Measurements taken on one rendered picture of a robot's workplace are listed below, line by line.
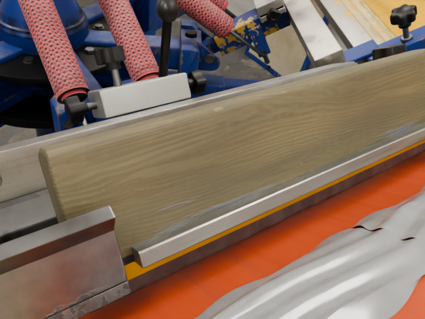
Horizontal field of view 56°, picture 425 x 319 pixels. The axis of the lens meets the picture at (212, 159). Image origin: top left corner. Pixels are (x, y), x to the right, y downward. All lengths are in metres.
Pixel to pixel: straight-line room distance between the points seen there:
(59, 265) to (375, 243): 0.18
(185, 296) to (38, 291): 0.09
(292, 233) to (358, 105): 0.12
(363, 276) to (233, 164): 0.10
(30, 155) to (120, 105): 0.14
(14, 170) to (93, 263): 0.24
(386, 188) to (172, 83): 0.31
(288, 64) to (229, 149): 2.77
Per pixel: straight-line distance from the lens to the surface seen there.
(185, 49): 0.91
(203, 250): 0.27
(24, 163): 0.44
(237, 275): 0.26
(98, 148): 0.22
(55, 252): 0.21
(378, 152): 0.34
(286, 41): 3.06
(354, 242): 0.27
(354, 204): 0.34
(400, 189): 0.37
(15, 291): 0.21
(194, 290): 0.26
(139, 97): 0.53
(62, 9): 0.95
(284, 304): 0.22
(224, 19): 0.89
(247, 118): 0.27
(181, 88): 0.55
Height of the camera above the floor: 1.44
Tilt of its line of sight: 41 degrees down
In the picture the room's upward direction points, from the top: 9 degrees clockwise
